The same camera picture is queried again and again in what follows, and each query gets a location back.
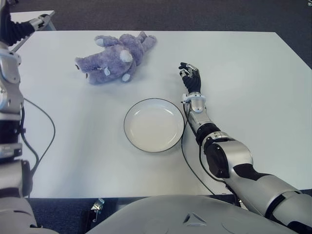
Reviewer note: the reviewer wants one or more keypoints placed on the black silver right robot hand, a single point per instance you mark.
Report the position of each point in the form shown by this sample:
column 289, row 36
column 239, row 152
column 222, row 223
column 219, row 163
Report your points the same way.
column 193, row 81

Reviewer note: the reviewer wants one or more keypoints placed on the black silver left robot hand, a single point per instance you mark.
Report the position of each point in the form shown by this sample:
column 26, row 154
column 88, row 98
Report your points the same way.
column 7, row 29

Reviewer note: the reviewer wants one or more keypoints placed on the purple plush doll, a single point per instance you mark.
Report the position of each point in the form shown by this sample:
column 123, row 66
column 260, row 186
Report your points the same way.
column 109, row 63

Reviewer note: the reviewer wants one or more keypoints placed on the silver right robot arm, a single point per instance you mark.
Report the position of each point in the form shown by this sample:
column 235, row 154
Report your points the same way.
column 239, row 151

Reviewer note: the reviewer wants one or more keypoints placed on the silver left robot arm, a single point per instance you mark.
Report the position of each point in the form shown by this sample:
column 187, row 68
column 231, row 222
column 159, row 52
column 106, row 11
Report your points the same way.
column 9, row 97

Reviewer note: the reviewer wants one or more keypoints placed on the white plate with black rim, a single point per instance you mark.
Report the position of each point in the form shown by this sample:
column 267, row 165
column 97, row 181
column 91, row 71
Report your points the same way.
column 153, row 125

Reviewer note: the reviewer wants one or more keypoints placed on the white side table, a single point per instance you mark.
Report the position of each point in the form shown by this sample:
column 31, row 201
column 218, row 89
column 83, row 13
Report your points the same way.
column 22, row 15

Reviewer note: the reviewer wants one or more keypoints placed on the grey robot torso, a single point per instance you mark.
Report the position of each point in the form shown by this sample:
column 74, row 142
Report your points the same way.
column 170, row 214

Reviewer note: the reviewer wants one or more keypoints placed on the metal clamp under table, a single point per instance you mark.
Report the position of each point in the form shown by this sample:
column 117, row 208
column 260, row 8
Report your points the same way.
column 97, row 207

